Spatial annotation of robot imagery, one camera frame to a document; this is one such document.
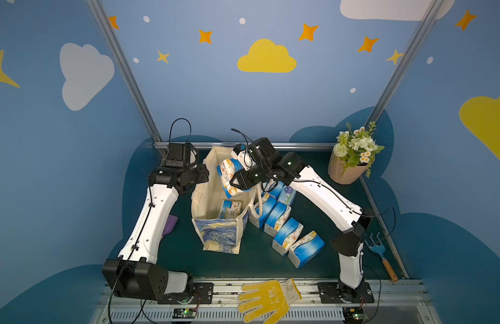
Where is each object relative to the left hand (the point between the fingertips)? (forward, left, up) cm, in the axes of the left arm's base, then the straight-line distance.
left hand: (207, 170), depth 77 cm
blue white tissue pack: (-5, -9, +7) cm, 12 cm away
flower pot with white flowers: (+14, -62, -3) cm, 64 cm away
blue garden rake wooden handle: (-19, -74, -28) cm, 82 cm away
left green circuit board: (-44, +5, -27) cm, 52 cm away
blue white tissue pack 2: (-6, -8, -21) cm, 23 cm away
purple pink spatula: (-10, +19, -26) cm, 34 cm away
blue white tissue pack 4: (-11, -21, -21) cm, 31 cm away
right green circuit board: (-43, -56, -27) cm, 75 cm away
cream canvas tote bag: (-22, -7, -10) cm, 25 cm away
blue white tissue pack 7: (-23, -39, -19) cm, 49 cm away
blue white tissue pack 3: (+1, -27, -19) cm, 33 cm away
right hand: (-5, -13, +2) cm, 14 cm away
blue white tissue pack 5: (-9, -30, -19) cm, 37 cm away
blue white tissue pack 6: (-18, -32, -19) cm, 41 cm away
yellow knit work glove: (-38, -29, -26) cm, 54 cm away
